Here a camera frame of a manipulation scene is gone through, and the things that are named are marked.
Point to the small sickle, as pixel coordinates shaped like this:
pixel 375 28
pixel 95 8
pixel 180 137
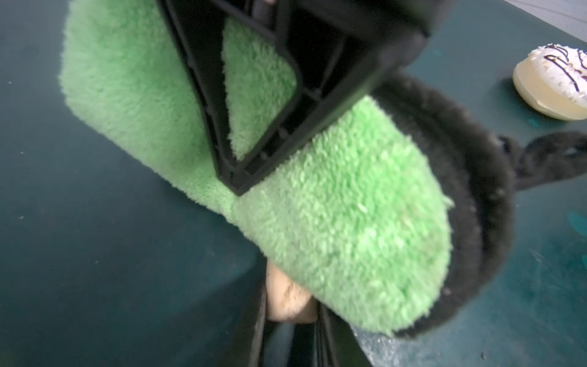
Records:
pixel 286 300

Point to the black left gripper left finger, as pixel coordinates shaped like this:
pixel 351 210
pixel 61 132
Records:
pixel 246 342

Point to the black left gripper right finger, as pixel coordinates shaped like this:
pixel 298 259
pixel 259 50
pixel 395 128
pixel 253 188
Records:
pixel 336 345

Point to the white frosted donut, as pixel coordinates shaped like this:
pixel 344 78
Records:
pixel 552 80

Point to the green and black rag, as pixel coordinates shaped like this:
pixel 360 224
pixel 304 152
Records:
pixel 395 217

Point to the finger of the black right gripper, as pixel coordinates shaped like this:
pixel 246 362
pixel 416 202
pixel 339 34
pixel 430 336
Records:
pixel 339 51

